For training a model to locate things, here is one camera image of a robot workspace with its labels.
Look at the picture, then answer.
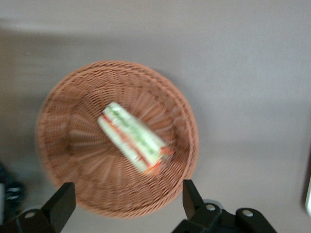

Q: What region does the round brown wicker basket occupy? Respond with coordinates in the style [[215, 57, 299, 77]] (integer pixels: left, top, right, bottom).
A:
[[35, 60, 200, 219]]

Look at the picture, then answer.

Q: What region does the beige plastic tray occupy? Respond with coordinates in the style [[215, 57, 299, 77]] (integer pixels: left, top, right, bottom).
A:
[[303, 173, 311, 216]]

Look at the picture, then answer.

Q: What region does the black power cable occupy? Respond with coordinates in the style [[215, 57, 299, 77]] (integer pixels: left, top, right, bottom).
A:
[[0, 162, 26, 214]]

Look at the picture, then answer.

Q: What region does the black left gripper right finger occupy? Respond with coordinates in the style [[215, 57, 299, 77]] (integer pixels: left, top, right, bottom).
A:
[[172, 179, 223, 233]]

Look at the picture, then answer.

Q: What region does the triangle sandwich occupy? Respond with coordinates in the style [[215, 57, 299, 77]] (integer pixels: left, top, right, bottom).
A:
[[97, 101, 175, 178]]

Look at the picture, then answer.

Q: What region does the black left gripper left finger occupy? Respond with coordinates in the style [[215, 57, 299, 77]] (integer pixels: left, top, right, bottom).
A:
[[0, 182, 77, 233]]

